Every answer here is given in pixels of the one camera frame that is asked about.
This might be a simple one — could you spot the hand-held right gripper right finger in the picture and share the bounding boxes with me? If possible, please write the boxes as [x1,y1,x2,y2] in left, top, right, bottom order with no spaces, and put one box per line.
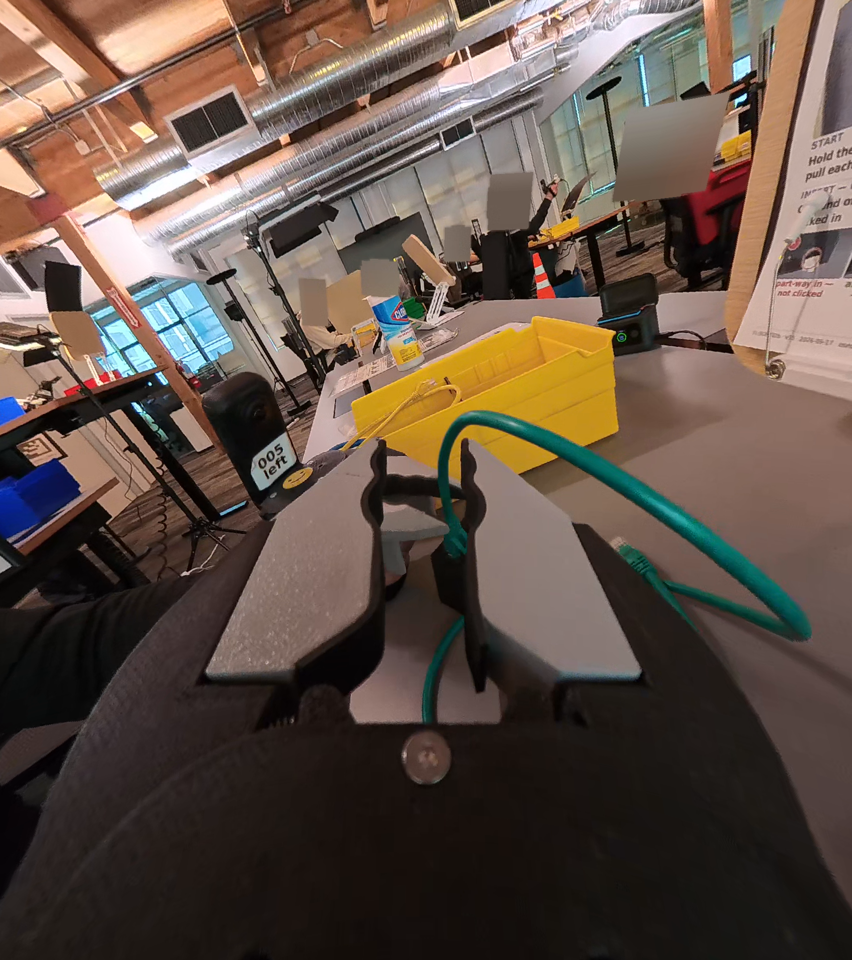
[460,438,643,695]

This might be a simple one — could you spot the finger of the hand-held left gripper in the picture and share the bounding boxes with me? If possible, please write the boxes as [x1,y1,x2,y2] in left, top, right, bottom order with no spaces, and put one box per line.
[364,472,466,580]

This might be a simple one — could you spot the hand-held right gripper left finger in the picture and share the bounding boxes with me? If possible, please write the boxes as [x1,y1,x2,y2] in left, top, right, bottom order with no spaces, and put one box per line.
[206,438,389,693]

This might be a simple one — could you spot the yellow ethernet cable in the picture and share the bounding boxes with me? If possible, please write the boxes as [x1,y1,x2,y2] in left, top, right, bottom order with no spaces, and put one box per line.
[342,378,465,452]

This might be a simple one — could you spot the green ethernet cable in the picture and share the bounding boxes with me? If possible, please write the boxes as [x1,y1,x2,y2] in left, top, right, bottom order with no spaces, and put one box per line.
[422,411,814,726]

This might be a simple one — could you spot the yellow plastic bin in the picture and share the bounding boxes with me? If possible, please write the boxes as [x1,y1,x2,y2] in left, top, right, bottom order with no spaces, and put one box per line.
[351,316,620,476]

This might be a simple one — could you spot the black tripod light stand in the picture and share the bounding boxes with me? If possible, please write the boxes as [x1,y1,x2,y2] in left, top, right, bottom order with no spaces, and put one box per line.
[242,196,341,393]
[0,262,248,580]

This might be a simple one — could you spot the printed paper sheet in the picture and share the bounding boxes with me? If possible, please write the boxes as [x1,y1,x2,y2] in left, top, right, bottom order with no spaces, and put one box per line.
[332,348,400,393]

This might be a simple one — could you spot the blue wipes pack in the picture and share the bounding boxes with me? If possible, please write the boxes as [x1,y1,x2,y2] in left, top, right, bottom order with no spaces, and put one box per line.
[366,294,426,373]

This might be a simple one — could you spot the small black device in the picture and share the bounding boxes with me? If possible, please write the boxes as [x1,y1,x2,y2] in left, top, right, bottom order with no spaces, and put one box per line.
[596,272,661,358]

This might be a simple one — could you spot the white display stand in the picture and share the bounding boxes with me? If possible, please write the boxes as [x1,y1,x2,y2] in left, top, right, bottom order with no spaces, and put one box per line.
[771,358,852,446]

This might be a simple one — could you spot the red office chair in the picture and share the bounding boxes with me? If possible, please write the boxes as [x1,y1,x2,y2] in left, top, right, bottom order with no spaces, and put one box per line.
[666,161,754,291]

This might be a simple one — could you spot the printed instruction sheet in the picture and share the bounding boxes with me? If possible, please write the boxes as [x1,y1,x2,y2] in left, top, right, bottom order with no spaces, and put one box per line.
[733,0,852,378]

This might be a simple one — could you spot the black wall screen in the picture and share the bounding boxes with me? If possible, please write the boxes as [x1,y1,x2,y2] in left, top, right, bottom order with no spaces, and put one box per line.
[351,212,436,261]

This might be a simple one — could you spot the black device cable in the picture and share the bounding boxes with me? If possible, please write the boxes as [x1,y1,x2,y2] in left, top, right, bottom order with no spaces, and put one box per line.
[654,330,731,353]

